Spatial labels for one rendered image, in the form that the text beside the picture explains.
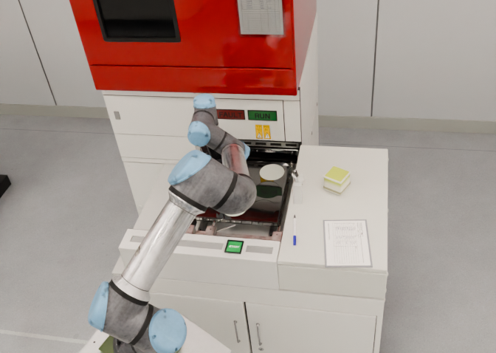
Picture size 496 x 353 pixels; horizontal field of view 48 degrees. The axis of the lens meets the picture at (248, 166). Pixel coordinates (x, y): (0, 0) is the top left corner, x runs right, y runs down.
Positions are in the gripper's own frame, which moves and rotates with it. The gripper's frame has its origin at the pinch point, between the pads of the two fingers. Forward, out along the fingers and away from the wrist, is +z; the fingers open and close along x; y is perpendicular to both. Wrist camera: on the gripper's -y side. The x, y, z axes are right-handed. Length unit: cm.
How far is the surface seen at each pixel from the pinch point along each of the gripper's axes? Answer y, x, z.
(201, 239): -24.0, 13.3, 3.1
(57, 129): 225, 77, 99
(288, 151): 12.3, -32.9, 5.5
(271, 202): -10.1, -17.0, 9.2
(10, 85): 260, 102, 72
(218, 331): -31, 15, 46
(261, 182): 2.2, -17.5, 9.2
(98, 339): -40, 54, 17
